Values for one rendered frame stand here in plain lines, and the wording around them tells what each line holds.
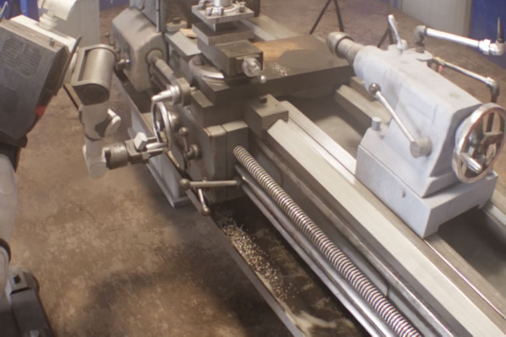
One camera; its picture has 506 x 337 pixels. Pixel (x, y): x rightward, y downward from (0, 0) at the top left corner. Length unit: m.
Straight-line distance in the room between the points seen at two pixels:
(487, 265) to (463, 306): 0.33
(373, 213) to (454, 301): 0.39
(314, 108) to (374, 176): 0.70
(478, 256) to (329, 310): 0.54
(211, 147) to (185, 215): 0.97
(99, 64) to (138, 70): 1.16
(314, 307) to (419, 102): 0.76
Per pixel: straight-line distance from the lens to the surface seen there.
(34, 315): 2.16
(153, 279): 2.49
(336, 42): 1.79
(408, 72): 1.52
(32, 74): 1.44
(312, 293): 1.87
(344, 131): 2.08
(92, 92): 1.53
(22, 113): 1.50
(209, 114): 1.90
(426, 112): 1.43
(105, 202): 2.96
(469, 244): 1.65
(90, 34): 4.64
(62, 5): 1.58
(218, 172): 1.96
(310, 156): 1.70
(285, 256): 2.00
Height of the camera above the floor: 1.76
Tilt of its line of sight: 31 degrees down
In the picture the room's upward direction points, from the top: 1 degrees clockwise
